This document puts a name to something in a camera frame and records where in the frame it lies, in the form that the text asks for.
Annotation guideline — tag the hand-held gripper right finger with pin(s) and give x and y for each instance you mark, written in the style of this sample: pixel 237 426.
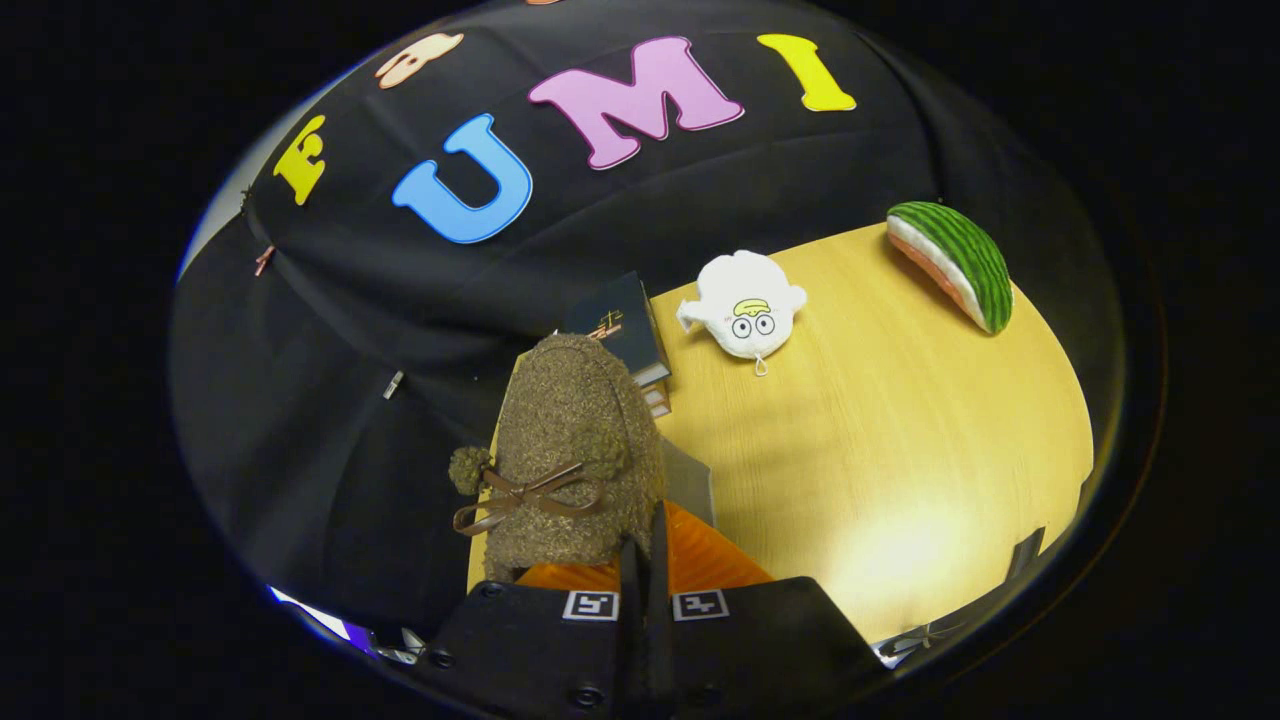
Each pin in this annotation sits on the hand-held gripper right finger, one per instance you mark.
pixel 660 575

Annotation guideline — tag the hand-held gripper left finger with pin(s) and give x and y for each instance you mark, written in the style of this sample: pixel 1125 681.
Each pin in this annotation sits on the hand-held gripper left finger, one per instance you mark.
pixel 630 600

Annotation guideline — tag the grey fabric storage box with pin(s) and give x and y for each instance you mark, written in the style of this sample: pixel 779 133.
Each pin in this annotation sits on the grey fabric storage box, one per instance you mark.
pixel 690 485

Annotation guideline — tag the brown fuzzy shoe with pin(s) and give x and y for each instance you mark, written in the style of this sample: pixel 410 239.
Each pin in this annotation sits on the brown fuzzy shoe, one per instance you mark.
pixel 575 430

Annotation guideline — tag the brown cover book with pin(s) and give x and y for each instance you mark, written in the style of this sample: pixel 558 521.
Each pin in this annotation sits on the brown cover book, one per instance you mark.
pixel 658 393

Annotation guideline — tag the white metal stand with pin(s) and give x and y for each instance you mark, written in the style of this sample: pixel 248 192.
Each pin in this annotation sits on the white metal stand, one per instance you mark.
pixel 403 647

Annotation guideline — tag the dark hardcover book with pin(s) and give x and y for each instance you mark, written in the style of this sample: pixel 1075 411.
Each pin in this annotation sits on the dark hardcover book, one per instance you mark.
pixel 625 325

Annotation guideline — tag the white plush toy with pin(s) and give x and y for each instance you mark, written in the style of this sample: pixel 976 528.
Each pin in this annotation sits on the white plush toy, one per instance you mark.
pixel 745 305

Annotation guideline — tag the silver clip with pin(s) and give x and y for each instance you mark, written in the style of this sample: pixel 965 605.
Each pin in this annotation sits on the silver clip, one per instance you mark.
pixel 393 384

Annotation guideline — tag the watermelon slice plush toy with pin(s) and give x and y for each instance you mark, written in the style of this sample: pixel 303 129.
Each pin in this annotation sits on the watermelon slice plush toy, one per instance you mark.
pixel 960 260

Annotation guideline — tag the red clip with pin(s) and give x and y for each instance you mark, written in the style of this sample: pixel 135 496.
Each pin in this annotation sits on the red clip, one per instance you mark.
pixel 263 260

